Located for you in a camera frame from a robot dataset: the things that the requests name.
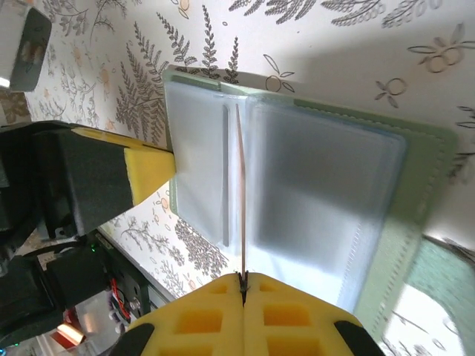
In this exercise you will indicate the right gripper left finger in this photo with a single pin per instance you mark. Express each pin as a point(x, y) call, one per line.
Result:
point(193, 322)

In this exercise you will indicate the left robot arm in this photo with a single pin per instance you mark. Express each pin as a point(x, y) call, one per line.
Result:
point(26, 296)

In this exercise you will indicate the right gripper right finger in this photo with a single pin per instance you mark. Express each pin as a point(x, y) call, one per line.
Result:
point(297, 326)

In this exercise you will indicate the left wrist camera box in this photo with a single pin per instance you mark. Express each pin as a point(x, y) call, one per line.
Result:
point(31, 48)

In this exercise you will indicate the orange credit card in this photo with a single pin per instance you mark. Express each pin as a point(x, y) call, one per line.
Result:
point(243, 222)

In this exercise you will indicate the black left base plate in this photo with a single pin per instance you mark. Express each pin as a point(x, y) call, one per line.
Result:
point(130, 270)

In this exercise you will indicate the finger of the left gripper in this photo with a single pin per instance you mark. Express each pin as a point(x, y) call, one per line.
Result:
point(111, 174)

